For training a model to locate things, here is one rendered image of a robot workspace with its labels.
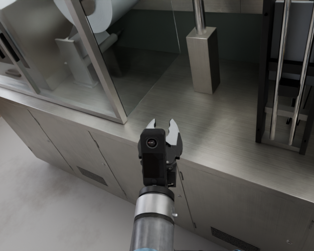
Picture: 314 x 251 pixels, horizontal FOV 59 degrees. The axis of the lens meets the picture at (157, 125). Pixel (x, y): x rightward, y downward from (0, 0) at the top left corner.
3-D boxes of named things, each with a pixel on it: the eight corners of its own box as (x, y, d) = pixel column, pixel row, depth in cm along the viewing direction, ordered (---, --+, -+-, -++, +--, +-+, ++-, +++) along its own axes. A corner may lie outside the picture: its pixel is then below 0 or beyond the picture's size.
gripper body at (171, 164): (146, 165, 66) (140, 211, 58) (142, 142, 60) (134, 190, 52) (178, 166, 66) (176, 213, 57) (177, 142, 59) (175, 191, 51)
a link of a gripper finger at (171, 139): (171, 132, 71) (163, 161, 65) (170, 115, 67) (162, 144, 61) (183, 134, 70) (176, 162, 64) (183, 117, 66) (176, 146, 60)
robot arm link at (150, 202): (131, 211, 49) (177, 213, 48) (134, 188, 52) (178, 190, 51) (136, 229, 54) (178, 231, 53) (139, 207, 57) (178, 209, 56)
